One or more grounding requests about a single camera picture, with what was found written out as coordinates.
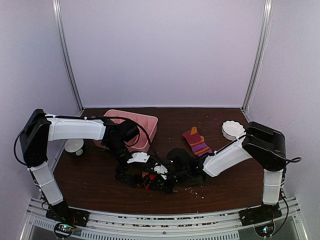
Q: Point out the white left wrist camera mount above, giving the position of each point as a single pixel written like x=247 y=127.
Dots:
x=138 y=157

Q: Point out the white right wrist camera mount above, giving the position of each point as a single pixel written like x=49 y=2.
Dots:
x=161 y=170

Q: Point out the black argyle red orange sock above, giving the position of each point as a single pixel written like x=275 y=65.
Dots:
x=147 y=180

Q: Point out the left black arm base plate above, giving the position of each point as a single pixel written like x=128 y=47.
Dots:
x=74 y=217

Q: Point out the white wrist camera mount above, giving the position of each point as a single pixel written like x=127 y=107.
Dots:
x=161 y=170
x=138 y=157

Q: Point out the pink divided organizer tray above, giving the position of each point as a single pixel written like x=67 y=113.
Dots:
x=148 y=122

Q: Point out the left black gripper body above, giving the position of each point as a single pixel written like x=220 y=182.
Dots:
x=125 y=168

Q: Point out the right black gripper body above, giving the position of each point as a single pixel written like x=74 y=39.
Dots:
x=169 y=189

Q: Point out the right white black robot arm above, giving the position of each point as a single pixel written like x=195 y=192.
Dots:
x=265 y=145

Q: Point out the small white round container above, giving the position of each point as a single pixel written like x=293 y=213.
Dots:
x=75 y=147

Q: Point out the right aluminium frame post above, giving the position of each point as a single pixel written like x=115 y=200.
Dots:
x=257 y=64

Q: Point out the left aluminium frame post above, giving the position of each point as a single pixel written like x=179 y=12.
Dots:
x=56 y=4

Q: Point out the white scalloped ceramic bowl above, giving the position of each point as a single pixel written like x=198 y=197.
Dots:
x=232 y=129

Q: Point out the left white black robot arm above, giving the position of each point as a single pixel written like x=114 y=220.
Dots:
x=42 y=128

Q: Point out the maroon orange purple striped sock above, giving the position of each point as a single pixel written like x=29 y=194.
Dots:
x=196 y=142

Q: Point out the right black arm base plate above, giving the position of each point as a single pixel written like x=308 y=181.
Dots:
x=260 y=216

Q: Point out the aluminium frame post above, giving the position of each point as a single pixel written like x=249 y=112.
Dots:
x=56 y=4
x=257 y=64

